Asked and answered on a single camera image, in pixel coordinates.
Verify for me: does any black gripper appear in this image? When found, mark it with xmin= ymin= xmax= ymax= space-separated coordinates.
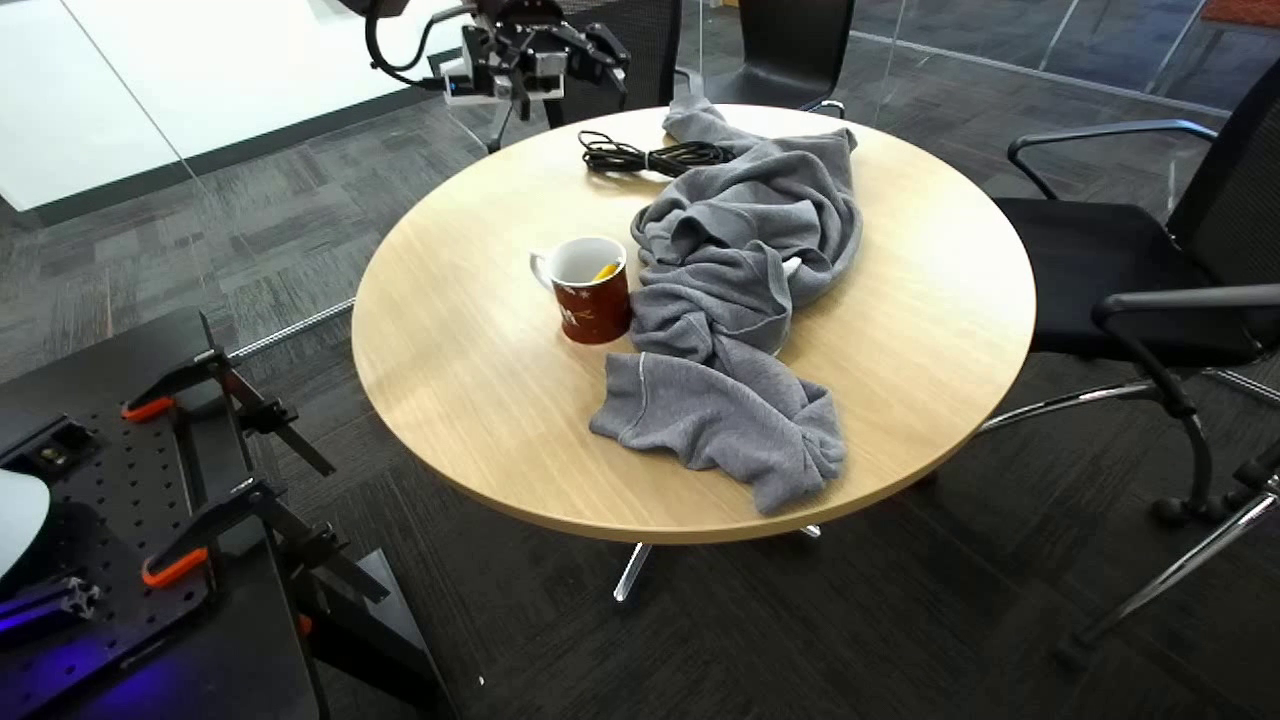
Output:
xmin=442 ymin=0 xmax=630 ymax=105

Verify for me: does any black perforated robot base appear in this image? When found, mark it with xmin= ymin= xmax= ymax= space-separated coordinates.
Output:
xmin=0 ymin=310 xmax=455 ymax=720

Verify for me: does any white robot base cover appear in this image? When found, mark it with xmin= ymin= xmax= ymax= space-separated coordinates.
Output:
xmin=0 ymin=469 xmax=51 ymax=577

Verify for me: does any black chair back middle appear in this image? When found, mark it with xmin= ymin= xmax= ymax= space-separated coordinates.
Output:
xmin=706 ymin=0 xmax=857 ymax=118

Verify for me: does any dark red mug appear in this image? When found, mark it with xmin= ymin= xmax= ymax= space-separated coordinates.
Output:
xmin=526 ymin=237 xmax=630 ymax=343

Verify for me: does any grey fleece cloth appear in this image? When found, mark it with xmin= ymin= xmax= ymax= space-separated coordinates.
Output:
xmin=586 ymin=72 xmax=861 ymax=518

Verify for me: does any round wooden table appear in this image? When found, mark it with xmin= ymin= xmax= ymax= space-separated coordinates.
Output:
xmin=350 ymin=100 xmax=1035 ymax=554

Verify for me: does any upper black orange clamp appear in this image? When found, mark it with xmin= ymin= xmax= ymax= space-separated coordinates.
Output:
xmin=118 ymin=324 xmax=334 ymax=477

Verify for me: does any black orange clamp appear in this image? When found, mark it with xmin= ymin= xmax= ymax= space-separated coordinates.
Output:
xmin=141 ymin=481 xmax=386 ymax=601
xmin=118 ymin=324 xmax=334 ymax=477

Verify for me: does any lower black orange clamp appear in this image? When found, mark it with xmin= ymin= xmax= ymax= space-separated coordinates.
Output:
xmin=141 ymin=481 xmax=386 ymax=601

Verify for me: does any black office chair right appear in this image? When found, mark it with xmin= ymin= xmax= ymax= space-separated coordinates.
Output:
xmin=990 ymin=61 xmax=1280 ymax=653

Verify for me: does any black coiled cable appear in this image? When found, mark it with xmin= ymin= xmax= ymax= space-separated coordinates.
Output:
xmin=571 ymin=123 xmax=736 ymax=179

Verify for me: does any black wrist cable bundle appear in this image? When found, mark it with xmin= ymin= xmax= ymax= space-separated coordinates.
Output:
xmin=360 ymin=3 xmax=475 ymax=96

